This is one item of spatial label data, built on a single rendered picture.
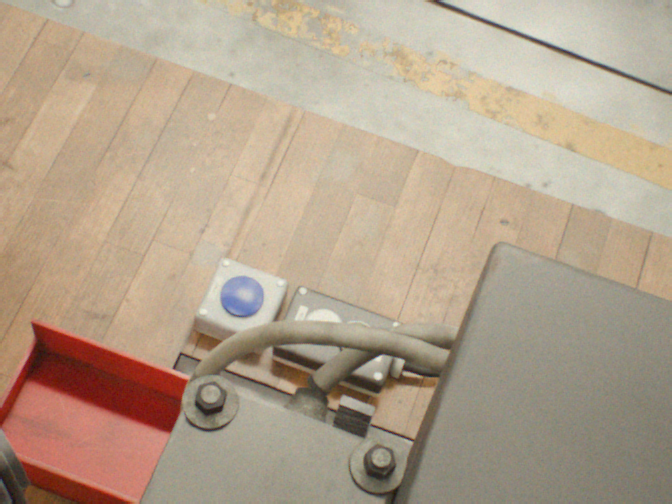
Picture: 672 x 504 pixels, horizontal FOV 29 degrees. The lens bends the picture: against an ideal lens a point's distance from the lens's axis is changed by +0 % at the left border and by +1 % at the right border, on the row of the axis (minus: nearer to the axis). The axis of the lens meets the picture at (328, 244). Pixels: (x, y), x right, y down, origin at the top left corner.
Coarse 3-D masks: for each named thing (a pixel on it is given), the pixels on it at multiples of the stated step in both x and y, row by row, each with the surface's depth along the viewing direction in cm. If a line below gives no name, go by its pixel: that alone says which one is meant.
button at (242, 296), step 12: (240, 276) 118; (228, 288) 118; (240, 288) 118; (252, 288) 118; (228, 300) 117; (240, 300) 117; (252, 300) 117; (228, 312) 117; (240, 312) 117; (252, 312) 117
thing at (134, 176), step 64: (0, 64) 132; (64, 64) 133; (128, 64) 133; (0, 128) 128; (64, 128) 129; (128, 128) 129; (192, 128) 130; (256, 128) 131; (320, 128) 131; (0, 192) 125; (64, 192) 125; (128, 192) 126; (192, 192) 127; (256, 192) 127; (320, 192) 128; (384, 192) 128; (448, 192) 129; (512, 192) 130; (0, 256) 121; (64, 256) 122; (128, 256) 122; (192, 256) 123; (256, 256) 124; (320, 256) 124; (384, 256) 125; (448, 256) 125; (576, 256) 127; (640, 256) 127; (0, 320) 118; (64, 320) 119; (128, 320) 119; (192, 320) 120; (448, 320) 122; (0, 384) 115; (384, 384) 118
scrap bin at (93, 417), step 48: (48, 336) 113; (48, 384) 115; (96, 384) 115; (144, 384) 115; (48, 432) 113; (96, 432) 113; (144, 432) 114; (48, 480) 108; (96, 480) 111; (144, 480) 112
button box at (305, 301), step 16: (304, 288) 119; (304, 304) 118; (320, 304) 118; (336, 304) 118; (352, 320) 118; (368, 320) 118; (384, 320) 118; (272, 352) 117; (288, 352) 116; (304, 352) 116; (320, 352) 116; (336, 352) 116; (304, 368) 118; (368, 368) 116; (384, 368) 116; (400, 368) 117; (416, 368) 117; (352, 384) 117; (368, 384) 116
